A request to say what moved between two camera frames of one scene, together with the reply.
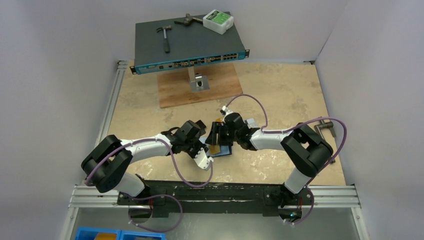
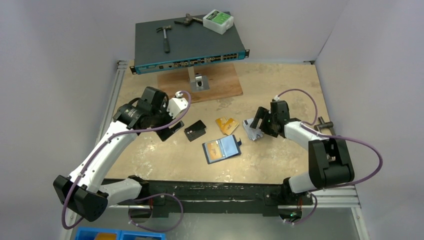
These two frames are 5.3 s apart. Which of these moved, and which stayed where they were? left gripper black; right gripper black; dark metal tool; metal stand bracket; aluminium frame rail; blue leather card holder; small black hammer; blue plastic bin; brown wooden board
Moved: left gripper black; blue leather card holder; right gripper black
Stayed: blue plastic bin; dark metal tool; aluminium frame rail; metal stand bracket; small black hammer; brown wooden board
